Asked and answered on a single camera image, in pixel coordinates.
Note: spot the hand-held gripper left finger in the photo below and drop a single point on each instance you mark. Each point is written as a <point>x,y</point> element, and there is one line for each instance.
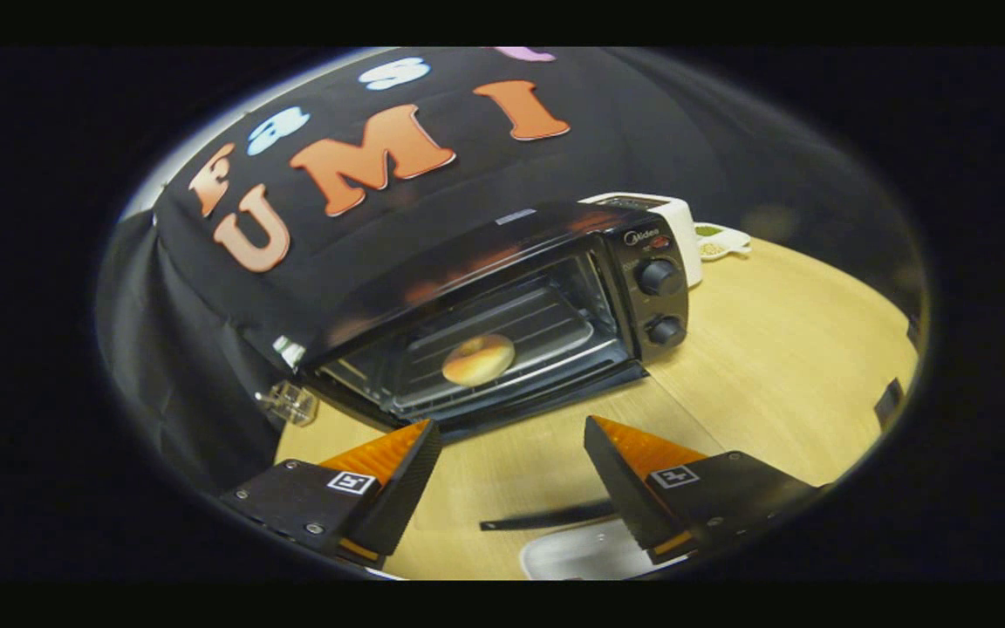
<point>402,493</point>

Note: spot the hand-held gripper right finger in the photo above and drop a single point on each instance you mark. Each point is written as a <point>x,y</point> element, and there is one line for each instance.
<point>623,488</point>

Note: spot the brown bagel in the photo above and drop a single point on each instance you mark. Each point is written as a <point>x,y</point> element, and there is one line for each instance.
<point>468,366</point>

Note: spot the black toaster oven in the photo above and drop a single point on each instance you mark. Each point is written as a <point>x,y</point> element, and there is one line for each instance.
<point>633,301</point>

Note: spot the white plate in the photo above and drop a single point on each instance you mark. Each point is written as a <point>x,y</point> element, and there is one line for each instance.
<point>581,554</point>

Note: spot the white countertop appliance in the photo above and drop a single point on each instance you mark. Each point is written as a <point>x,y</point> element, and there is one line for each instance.
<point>681,235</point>

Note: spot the small white and green dish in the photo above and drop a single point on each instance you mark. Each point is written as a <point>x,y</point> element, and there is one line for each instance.
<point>721,242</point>

